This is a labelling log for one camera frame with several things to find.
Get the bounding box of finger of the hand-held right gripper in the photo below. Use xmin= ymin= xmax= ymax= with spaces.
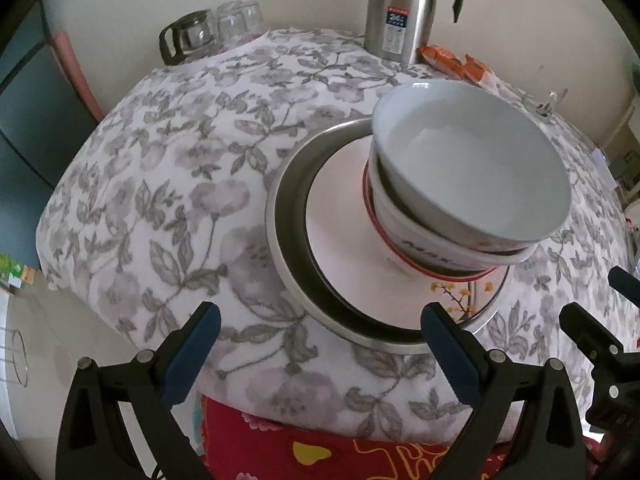
xmin=608 ymin=266 xmax=640 ymax=306
xmin=559 ymin=304 xmax=626 ymax=361

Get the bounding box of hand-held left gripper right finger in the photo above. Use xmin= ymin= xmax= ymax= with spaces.
xmin=421 ymin=302 xmax=587 ymax=480

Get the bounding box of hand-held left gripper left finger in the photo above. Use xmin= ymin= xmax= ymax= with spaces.
xmin=56 ymin=301 xmax=222 ymax=480

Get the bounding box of white square bowl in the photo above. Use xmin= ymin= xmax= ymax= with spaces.
xmin=369 ymin=160 xmax=537 ymax=267

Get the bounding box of red-rimmed strawberry print bowl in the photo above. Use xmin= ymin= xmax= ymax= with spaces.
xmin=362 ymin=160 xmax=501 ymax=281

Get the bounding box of stainless steel basin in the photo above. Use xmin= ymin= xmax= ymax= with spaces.
xmin=265 ymin=119 xmax=511 ymax=356

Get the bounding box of black-rimmed white plate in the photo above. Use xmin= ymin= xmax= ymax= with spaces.
xmin=300 ymin=140 xmax=506 ymax=333

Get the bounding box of white round bowl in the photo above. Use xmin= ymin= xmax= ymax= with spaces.
xmin=371 ymin=79 xmax=572 ymax=253

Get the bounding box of red patterned cloth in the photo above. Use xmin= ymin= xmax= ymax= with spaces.
xmin=200 ymin=395 xmax=601 ymax=480

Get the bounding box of grey floral tablecloth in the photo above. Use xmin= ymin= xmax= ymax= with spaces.
xmin=37 ymin=27 xmax=640 ymax=441

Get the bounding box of clear glass mug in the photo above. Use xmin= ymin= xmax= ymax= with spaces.
xmin=535 ymin=87 xmax=571 ymax=117

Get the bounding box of green box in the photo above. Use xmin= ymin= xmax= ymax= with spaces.
xmin=0 ymin=252 xmax=38 ymax=291

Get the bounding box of dark cabinet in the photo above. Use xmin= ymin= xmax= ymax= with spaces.
xmin=0 ymin=5 xmax=101 ymax=271

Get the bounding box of pink board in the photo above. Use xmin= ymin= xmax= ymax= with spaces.
xmin=54 ymin=30 xmax=103 ymax=121

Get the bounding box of clear drinking glass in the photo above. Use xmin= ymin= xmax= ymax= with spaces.
xmin=239 ymin=0 xmax=271 ymax=37
xmin=216 ymin=2 xmax=246 ymax=43

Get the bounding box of stainless steel thermos jug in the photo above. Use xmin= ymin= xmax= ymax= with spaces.
xmin=364 ymin=0 xmax=465 ymax=65

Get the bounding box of metal wire rack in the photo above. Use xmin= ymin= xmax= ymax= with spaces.
xmin=0 ymin=327 xmax=28 ymax=388

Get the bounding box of glass carafe with black handle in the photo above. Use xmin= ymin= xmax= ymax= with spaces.
xmin=159 ymin=8 xmax=218 ymax=65

